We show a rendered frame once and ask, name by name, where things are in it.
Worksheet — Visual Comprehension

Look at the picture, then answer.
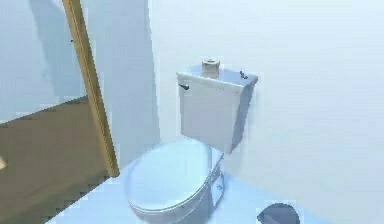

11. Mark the white toilet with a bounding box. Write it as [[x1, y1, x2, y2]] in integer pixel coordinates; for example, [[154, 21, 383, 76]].
[[124, 64, 259, 224]]

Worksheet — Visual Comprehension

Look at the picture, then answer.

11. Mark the beige toilet paper roll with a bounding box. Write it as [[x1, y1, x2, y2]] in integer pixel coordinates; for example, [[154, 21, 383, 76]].
[[201, 58, 221, 80]]

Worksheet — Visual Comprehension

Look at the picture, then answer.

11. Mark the dark grey round bin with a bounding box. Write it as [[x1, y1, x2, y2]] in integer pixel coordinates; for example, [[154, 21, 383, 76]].
[[256, 202, 301, 224]]

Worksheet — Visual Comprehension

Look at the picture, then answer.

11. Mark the tan wooden door frame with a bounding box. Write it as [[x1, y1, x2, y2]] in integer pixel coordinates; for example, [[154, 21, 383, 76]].
[[61, 0, 121, 179]]

